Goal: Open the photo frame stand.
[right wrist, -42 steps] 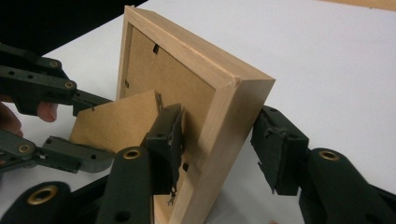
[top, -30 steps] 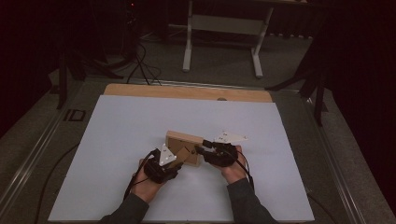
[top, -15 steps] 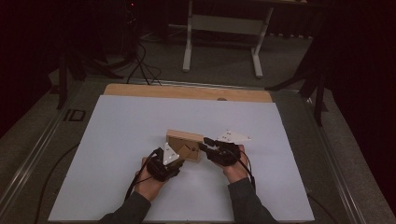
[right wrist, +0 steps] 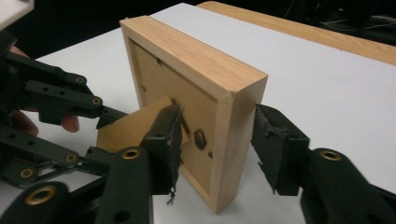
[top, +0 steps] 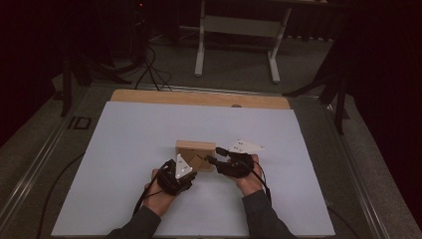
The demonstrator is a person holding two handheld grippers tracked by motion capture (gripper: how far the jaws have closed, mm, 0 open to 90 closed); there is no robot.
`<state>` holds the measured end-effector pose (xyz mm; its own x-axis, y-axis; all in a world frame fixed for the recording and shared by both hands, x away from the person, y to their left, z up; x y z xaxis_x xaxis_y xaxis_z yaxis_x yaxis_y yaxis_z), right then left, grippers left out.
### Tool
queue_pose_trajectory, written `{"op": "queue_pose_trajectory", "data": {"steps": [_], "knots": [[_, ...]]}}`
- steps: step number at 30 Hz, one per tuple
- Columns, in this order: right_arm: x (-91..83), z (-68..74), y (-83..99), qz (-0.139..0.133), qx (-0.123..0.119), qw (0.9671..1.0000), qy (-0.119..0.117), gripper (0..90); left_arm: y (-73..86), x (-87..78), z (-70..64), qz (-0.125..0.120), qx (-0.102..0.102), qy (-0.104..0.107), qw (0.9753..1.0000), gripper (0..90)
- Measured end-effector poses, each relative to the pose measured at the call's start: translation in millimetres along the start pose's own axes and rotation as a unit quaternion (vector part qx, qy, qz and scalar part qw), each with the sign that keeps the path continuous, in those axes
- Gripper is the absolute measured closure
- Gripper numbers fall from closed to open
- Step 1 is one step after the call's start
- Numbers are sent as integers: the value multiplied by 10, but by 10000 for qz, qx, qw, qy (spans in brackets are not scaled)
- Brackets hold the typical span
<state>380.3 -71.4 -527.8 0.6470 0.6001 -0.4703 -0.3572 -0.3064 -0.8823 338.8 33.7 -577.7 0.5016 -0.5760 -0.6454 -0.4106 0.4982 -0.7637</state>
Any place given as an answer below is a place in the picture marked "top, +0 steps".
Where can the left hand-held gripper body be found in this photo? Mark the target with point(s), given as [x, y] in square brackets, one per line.
[172, 182]

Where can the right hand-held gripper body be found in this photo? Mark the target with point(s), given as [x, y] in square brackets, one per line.
[239, 166]

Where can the wooden picture frame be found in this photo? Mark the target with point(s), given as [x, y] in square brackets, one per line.
[195, 147]

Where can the person's right hand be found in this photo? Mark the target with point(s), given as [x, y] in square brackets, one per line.
[250, 182]

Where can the person's left hand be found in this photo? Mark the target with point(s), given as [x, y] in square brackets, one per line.
[159, 200]

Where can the white table cover board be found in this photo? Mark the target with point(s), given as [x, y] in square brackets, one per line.
[132, 132]

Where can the black floor socket plate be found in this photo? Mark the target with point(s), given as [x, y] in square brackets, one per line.
[79, 122]

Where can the black tripod stand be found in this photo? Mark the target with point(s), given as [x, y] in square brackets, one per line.
[339, 99]

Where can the black metal stand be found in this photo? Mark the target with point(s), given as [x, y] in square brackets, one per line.
[68, 86]

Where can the dark equipment with red light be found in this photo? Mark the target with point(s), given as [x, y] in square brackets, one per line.
[139, 30]

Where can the metal floor rail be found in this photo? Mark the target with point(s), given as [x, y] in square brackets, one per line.
[358, 179]
[30, 179]

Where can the white metal table frame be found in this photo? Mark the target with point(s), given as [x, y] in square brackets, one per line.
[239, 26]

